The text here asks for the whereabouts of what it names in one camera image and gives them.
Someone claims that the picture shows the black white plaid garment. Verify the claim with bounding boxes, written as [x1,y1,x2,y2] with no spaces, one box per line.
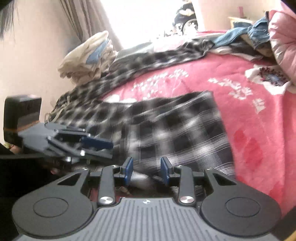
[47,39,214,126]

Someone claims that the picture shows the folded grey clothes stack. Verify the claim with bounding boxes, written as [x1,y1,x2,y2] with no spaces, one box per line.
[112,42,154,65]

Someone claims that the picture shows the pink floral bed blanket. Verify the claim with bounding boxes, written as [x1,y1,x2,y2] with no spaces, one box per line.
[104,51,295,214]

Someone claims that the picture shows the beige curtain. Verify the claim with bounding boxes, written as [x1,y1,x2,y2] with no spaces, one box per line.
[60,0,122,51]

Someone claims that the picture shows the beige folded clothes pile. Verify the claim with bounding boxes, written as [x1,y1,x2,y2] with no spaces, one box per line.
[58,31,117,86]

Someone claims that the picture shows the pink quilted comforter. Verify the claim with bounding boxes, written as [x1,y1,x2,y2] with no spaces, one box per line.
[268,1,295,81]

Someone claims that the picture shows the black white plaid shirt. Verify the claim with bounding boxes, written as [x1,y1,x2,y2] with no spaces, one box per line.
[48,91,234,176]

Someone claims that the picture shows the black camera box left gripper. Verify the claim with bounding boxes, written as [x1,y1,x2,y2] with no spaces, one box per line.
[3,94,42,147]

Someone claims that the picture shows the blue denim jeans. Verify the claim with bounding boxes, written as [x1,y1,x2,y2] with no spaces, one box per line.
[213,11,271,50]

